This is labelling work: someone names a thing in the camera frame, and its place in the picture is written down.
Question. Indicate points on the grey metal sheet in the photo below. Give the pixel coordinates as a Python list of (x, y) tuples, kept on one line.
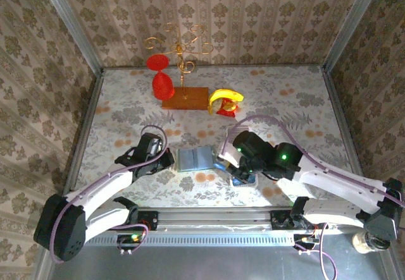
[(205, 264)]

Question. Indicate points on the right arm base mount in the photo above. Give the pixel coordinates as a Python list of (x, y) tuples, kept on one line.
[(278, 220)]

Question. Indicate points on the blue and white credit card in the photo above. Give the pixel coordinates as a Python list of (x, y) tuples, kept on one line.
[(220, 167)]

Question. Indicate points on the red wine glass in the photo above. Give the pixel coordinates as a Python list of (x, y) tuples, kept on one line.
[(163, 87)]

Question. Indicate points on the aluminium frame post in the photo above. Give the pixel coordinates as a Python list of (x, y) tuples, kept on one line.
[(70, 24), (352, 24)]

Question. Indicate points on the yellow banana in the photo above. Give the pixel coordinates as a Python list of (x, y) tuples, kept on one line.
[(221, 95)]

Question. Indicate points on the gold stand with wooden base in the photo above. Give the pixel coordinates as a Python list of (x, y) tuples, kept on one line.
[(190, 98)]

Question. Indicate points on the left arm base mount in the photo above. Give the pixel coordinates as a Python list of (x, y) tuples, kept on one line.
[(150, 221)]

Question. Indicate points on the glass jar with black lid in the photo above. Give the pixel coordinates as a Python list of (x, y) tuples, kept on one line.
[(364, 245)]

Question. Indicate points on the black controller board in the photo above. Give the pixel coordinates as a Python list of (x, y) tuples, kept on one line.
[(126, 239), (303, 239)]

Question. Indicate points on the green card holder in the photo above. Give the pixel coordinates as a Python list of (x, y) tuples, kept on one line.
[(190, 160)]

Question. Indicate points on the bright blue credit card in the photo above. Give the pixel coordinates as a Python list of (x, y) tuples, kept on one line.
[(243, 184)]

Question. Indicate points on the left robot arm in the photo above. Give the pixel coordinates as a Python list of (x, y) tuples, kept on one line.
[(101, 188)]

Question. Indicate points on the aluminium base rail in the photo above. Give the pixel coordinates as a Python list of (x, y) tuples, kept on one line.
[(215, 218)]

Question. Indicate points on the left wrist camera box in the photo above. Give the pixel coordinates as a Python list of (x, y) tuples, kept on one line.
[(155, 145)]

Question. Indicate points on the red snack bag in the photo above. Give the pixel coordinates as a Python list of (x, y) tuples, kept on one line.
[(226, 112)]

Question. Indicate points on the floral table cover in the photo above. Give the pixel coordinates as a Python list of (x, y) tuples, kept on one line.
[(278, 81)]

